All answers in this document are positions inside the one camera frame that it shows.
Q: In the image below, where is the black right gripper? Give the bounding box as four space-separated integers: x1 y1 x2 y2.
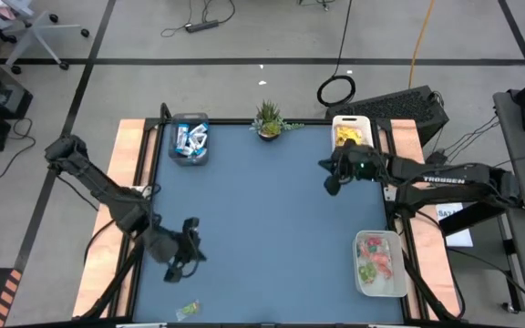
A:
318 140 385 182

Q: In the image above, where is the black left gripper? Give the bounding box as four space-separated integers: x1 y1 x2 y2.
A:
170 217 209 271

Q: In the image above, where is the orange gummy candy packet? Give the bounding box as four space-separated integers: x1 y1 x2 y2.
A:
371 249 394 270

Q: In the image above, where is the white plastic bin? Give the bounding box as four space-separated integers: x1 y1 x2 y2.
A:
331 114 376 151

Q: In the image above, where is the potted succulent plant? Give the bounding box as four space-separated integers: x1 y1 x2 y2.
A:
249 98 305 142

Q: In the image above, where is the wooden side board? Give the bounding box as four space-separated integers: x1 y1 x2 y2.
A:
71 118 160 319
376 118 462 320

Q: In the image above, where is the black equipment case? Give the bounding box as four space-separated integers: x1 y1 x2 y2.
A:
324 85 450 148

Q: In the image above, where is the dark transparent plastic bin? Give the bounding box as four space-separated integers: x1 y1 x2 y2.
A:
168 112 211 168

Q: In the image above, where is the black power adapter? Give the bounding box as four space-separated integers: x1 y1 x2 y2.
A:
425 149 448 170

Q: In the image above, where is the light grey plastic bin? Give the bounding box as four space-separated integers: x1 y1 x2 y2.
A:
352 230 408 298

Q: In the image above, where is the white paper sheet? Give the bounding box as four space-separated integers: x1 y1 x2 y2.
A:
435 202 474 249

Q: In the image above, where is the black power strip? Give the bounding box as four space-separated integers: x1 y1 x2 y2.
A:
184 18 221 34

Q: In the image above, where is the grey desk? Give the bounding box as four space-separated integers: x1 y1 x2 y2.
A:
492 88 525 327

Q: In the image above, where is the white office chair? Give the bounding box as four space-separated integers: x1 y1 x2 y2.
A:
0 0 91 77

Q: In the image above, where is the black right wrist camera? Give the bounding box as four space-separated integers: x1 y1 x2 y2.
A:
324 175 344 197

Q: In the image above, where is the black coiled cable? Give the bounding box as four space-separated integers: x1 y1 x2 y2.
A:
315 0 357 108

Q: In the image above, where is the black table frame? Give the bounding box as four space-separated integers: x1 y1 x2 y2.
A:
77 102 468 328

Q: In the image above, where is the yellow cable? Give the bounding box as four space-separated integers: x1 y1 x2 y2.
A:
407 0 437 90

